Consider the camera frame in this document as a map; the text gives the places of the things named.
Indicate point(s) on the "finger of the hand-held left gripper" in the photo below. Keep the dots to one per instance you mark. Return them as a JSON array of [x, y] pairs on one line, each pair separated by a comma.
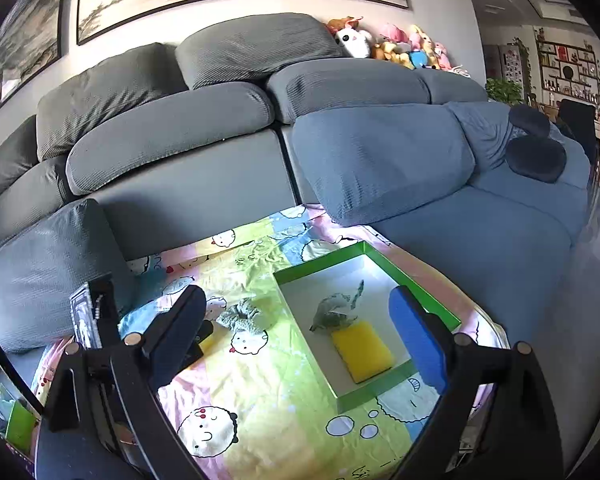
[[205, 332]]

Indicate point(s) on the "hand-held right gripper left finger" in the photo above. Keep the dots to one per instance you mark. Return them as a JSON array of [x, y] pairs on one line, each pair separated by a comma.
[[175, 332]]

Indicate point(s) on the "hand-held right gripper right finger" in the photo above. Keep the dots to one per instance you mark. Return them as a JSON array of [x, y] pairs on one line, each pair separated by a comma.
[[420, 340]]

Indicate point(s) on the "sage green crinkled cloth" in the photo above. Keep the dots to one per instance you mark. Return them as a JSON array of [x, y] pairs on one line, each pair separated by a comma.
[[240, 316], [332, 310]]

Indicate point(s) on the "yellow sponge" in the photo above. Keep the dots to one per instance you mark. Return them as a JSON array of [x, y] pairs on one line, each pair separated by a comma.
[[362, 352]]

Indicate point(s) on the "cartoon printed blanket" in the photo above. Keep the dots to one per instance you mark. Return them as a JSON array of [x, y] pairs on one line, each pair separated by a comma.
[[260, 375]]

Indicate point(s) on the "grey sofa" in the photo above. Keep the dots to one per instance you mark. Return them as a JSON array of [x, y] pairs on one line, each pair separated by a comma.
[[205, 210]]

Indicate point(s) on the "green packet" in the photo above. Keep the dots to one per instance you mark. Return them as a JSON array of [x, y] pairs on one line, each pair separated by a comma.
[[19, 425]]

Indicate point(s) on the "row of grey back cushions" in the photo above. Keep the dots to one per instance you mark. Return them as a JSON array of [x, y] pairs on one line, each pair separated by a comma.
[[170, 135]]

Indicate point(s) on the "black round cushion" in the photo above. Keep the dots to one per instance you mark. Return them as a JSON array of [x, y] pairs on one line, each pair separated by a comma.
[[529, 120], [535, 157]]

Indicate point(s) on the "green potted plant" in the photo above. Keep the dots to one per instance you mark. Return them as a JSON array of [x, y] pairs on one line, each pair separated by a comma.
[[502, 91]]

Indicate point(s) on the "pile of plush toys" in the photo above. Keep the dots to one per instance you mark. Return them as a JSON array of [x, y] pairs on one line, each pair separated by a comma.
[[352, 40]]

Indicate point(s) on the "wall poster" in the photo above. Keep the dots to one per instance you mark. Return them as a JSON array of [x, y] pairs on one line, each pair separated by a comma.
[[512, 62]]

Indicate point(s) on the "wooden wall shelf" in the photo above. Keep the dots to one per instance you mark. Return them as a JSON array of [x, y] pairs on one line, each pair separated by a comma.
[[570, 67]]

